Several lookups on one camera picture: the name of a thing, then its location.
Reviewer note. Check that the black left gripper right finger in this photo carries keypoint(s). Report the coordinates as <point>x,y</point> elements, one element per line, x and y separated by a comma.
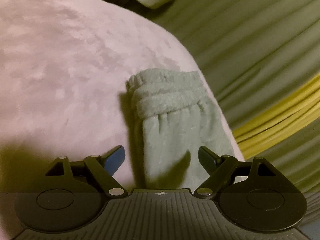
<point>223,170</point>

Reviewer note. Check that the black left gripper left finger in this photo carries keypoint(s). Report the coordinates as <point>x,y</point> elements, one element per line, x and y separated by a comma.
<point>91,177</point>

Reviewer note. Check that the grey knit pants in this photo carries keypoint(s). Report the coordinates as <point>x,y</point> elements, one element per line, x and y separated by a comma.
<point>173,117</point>

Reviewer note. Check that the yellow curtain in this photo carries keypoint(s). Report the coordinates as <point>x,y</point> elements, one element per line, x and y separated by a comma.
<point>279,122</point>

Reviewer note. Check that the pink fleece blanket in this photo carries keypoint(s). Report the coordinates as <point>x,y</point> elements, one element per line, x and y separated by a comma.
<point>64,69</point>

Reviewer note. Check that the olive green curtain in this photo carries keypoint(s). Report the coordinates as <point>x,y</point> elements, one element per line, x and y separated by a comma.
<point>253,54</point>

